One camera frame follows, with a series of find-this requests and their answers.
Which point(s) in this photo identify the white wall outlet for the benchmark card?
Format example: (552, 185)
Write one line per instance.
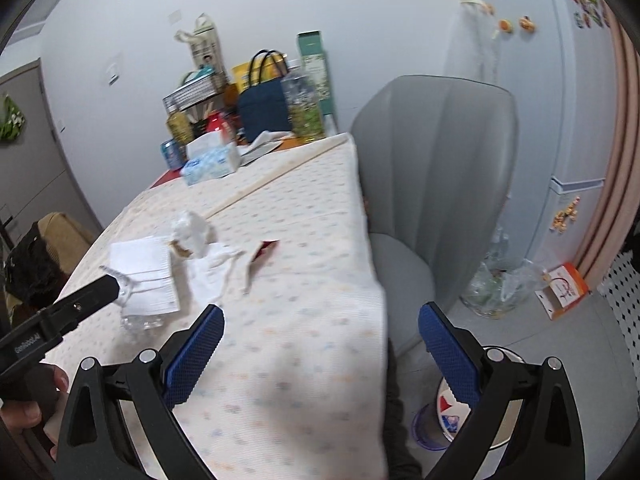
(175, 15)

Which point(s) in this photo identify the pink door frame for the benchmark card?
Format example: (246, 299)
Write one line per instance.
(615, 135)

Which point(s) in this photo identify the round orange fridge magnet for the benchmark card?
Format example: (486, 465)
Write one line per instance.
(506, 25)

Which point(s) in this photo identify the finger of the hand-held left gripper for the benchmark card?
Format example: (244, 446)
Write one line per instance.
(90, 300)

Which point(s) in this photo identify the large yellow oil bottle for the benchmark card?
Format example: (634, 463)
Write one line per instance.
(302, 105)

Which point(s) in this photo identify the grey cabinet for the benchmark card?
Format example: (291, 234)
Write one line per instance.
(30, 160)

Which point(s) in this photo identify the white wall switch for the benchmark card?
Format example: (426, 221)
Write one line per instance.
(114, 72)

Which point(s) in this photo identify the beige paper bag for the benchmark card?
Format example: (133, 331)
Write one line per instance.
(205, 45)

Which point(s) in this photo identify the person's left hand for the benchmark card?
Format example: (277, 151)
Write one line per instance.
(20, 412)

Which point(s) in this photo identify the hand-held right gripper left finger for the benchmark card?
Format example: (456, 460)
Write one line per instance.
(195, 355)

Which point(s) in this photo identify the red torn wrapper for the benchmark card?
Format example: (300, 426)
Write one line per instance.
(265, 250)

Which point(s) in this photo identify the white refrigerator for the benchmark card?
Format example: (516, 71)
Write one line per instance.
(550, 110)

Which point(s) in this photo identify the black cloth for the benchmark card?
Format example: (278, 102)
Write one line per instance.
(32, 260)

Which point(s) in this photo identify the yellow bag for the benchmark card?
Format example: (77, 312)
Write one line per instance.
(242, 74)

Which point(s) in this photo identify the green hanging bag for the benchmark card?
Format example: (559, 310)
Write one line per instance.
(10, 117)

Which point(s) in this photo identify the blue drink can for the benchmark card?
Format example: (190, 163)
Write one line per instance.
(172, 154)

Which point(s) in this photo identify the blue cup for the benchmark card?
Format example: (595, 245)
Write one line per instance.
(425, 427)

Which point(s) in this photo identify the bundle of wooden chopsticks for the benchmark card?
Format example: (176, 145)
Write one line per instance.
(205, 111)

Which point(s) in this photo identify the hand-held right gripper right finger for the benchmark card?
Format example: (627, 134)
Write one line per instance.
(447, 355)

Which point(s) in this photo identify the floral cream tablecloth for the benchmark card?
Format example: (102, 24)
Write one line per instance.
(300, 310)

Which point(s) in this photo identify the small yellow oil bottle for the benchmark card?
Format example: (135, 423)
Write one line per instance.
(180, 127)

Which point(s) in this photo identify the yellow brown fridge magnet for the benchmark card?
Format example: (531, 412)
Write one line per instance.
(526, 22)

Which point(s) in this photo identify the cluster of small fridge magnets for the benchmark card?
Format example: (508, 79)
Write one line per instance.
(565, 215)

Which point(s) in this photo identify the orange white cardboard box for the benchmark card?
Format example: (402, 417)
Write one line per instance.
(562, 285)

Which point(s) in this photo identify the navy tote bag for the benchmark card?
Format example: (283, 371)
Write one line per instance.
(262, 105)

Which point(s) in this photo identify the clear plastic bag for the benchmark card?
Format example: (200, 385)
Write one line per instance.
(495, 280)

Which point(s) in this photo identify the clear plastic bottle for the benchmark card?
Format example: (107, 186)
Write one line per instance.
(142, 321)

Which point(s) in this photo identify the white pegboard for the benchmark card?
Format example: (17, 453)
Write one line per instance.
(622, 290)

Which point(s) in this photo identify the brown chair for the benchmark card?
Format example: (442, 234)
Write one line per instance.
(65, 232)

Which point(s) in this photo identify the grey upholstered chair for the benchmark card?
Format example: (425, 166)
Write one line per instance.
(435, 170)

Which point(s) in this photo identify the white hanging tote bag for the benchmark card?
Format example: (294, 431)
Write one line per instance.
(475, 45)

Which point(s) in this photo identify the blue white tissue pack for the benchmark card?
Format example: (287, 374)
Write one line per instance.
(210, 165)

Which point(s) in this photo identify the tall green box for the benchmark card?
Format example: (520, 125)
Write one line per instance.
(316, 65)

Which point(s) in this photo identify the white tissue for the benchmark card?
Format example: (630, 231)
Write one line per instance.
(212, 270)
(192, 230)

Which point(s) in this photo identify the white round bin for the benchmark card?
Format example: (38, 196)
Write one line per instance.
(452, 407)

